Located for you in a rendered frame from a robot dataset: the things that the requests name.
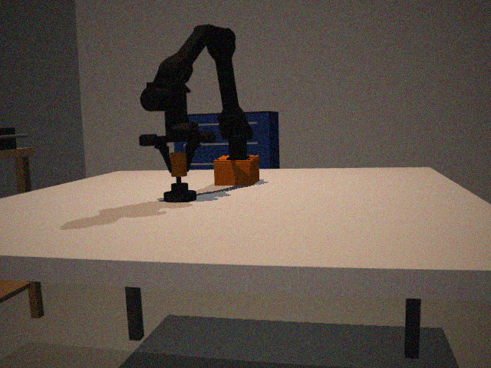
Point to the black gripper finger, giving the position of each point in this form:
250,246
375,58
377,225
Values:
190,150
164,150

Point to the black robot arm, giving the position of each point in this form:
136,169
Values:
168,90

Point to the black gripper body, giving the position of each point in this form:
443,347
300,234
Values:
154,140

